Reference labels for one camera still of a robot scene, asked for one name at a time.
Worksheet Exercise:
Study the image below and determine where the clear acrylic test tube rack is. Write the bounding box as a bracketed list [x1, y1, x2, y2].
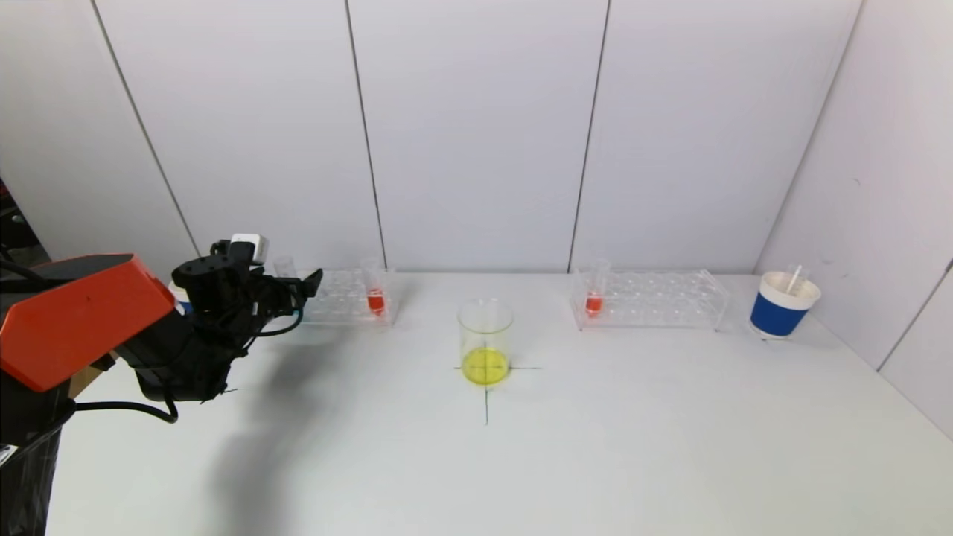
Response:
[570, 268, 730, 332]
[296, 268, 398, 327]

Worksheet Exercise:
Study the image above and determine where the thick black hanging cable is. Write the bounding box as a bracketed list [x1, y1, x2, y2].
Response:
[73, 395, 180, 424]

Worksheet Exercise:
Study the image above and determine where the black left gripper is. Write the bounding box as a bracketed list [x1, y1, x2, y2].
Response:
[260, 268, 324, 313]

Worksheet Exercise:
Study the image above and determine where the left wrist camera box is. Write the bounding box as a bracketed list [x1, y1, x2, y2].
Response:
[229, 233, 268, 266]

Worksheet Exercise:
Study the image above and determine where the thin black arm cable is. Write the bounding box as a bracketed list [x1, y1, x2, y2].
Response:
[249, 309, 305, 339]

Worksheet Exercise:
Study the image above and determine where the clear glass beaker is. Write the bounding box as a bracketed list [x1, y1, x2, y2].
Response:
[456, 299, 514, 386]

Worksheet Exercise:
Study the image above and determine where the test tube with red liquid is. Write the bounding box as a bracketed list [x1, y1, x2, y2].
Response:
[584, 258, 613, 319]
[365, 262, 389, 317]

